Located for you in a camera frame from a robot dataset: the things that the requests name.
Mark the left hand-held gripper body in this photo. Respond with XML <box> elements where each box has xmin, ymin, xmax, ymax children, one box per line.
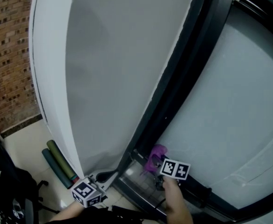
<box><xmin>71</xmin><ymin>175</ymin><xmax>108</xmax><ymax>209</ymax></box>

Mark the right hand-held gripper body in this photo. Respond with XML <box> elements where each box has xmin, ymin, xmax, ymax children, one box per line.
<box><xmin>154</xmin><ymin>158</ymin><xmax>191</xmax><ymax>191</ymax></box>

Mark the purple cloth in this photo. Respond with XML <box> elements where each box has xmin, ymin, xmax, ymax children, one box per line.
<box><xmin>140</xmin><ymin>144</ymin><xmax>169</xmax><ymax>176</ymax></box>

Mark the person's left forearm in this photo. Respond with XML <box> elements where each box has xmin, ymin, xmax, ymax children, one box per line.
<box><xmin>48</xmin><ymin>201</ymin><xmax>88</xmax><ymax>224</ymax></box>

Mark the person's right forearm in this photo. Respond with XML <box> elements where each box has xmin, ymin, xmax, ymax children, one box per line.
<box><xmin>161</xmin><ymin>178</ymin><xmax>194</xmax><ymax>224</ymax></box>

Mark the person's black clothing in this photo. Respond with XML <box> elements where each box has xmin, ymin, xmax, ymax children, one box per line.
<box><xmin>44</xmin><ymin>204</ymin><xmax>169</xmax><ymax>224</ymax></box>

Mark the teal rolled mat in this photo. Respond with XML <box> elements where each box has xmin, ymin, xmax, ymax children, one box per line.
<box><xmin>41</xmin><ymin>148</ymin><xmax>74</xmax><ymax>189</ymax></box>

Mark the olive rolled mat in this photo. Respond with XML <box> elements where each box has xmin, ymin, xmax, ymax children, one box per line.
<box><xmin>46</xmin><ymin>140</ymin><xmax>78</xmax><ymax>180</ymax></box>

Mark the black office chair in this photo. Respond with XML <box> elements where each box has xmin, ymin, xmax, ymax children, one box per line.
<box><xmin>0</xmin><ymin>122</ymin><xmax>60</xmax><ymax>224</ymax></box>

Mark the frosted window pane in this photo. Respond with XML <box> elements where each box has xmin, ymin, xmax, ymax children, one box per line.
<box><xmin>156</xmin><ymin>7</ymin><xmax>273</xmax><ymax>211</ymax></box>

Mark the black-framed glass window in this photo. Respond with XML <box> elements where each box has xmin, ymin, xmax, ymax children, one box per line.
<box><xmin>113</xmin><ymin>0</ymin><xmax>273</xmax><ymax>224</ymax></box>

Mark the black cable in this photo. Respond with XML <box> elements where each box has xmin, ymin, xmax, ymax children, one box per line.
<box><xmin>154</xmin><ymin>196</ymin><xmax>167</xmax><ymax>211</ymax></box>

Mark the black window handle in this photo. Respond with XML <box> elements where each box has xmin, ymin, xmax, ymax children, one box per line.
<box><xmin>198</xmin><ymin>186</ymin><xmax>214</xmax><ymax>209</ymax></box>

